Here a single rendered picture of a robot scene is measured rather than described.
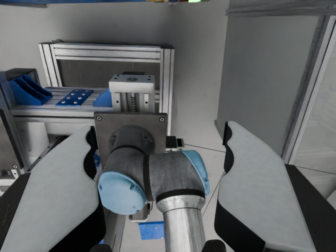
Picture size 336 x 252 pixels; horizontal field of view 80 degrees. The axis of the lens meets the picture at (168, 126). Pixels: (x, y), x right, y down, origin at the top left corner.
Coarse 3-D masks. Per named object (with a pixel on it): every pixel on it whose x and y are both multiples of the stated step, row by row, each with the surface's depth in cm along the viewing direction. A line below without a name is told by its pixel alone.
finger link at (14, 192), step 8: (24, 176) 8; (16, 184) 8; (24, 184) 8; (8, 192) 7; (16, 192) 7; (0, 200) 7; (8, 200) 7; (16, 200) 7; (0, 208) 7; (8, 208) 7; (16, 208) 7; (0, 216) 6; (8, 216) 6; (0, 224) 6; (8, 224) 6; (0, 232) 6; (0, 240) 6; (0, 248) 6
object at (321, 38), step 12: (312, 0) 59; (324, 0) 55; (252, 12) 98; (264, 12) 87; (276, 12) 78; (288, 12) 71; (300, 12) 65; (312, 12) 59; (324, 12) 55; (324, 24) 55; (324, 36) 56; (312, 48) 60; (324, 48) 57; (312, 60) 60; (312, 72) 60; (300, 84) 66; (312, 84) 62; (300, 96) 67; (300, 108) 66; (300, 120) 68; (288, 132) 73; (288, 144) 73; (288, 156) 75
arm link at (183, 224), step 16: (160, 160) 48; (176, 160) 47; (192, 160) 47; (160, 176) 46; (176, 176) 45; (192, 176) 45; (160, 192) 45; (176, 192) 43; (192, 192) 43; (208, 192) 47; (160, 208) 45; (176, 208) 42; (192, 208) 43; (176, 224) 41; (192, 224) 41; (176, 240) 39; (192, 240) 39
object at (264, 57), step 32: (256, 0) 95; (288, 0) 71; (256, 32) 96; (288, 32) 72; (224, 64) 147; (256, 64) 97; (288, 64) 72; (224, 96) 149; (256, 96) 98; (288, 96) 73; (256, 128) 99
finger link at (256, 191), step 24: (240, 144) 10; (264, 144) 10; (240, 168) 8; (264, 168) 8; (240, 192) 7; (264, 192) 7; (288, 192) 7; (216, 216) 7; (240, 216) 6; (264, 216) 6; (288, 216) 6; (240, 240) 6; (264, 240) 6; (288, 240) 6; (312, 240) 6
